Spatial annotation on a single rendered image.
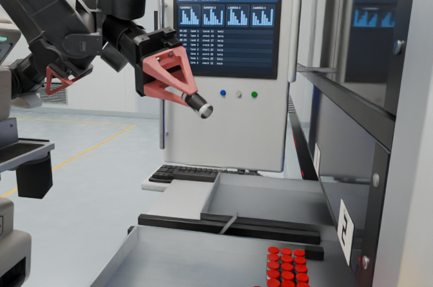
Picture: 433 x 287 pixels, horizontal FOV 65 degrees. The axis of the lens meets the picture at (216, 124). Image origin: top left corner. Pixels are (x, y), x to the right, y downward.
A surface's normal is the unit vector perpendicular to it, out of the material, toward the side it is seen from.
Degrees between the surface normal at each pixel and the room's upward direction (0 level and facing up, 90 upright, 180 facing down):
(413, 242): 90
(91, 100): 90
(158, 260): 0
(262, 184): 90
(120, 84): 90
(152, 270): 0
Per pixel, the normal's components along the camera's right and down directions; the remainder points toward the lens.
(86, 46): 0.26, 0.70
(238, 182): -0.16, 0.21
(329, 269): 0.03, -0.98
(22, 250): 0.97, 0.19
